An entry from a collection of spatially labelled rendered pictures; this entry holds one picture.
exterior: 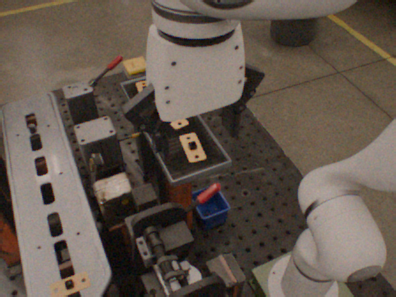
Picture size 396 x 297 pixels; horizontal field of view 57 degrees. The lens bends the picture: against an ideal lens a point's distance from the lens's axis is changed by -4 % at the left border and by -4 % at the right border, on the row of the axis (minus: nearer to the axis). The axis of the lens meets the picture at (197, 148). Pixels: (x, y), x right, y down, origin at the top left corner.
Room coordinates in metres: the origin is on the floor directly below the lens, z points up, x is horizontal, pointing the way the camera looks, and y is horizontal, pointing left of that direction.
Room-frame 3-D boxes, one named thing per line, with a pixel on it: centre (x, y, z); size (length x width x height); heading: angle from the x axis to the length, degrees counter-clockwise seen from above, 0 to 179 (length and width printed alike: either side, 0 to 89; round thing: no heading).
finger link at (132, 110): (0.31, 0.04, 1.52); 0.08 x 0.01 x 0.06; 115
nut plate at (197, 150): (0.59, 0.01, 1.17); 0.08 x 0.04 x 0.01; 18
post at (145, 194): (0.51, 0.12, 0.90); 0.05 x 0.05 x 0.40; 25
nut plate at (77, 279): (0.33, 0.27, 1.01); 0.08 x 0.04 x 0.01; 115
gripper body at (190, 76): (0.33, 0.00, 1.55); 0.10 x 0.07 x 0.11; 115
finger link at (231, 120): (0.36, -0.05, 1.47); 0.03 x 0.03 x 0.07; 25
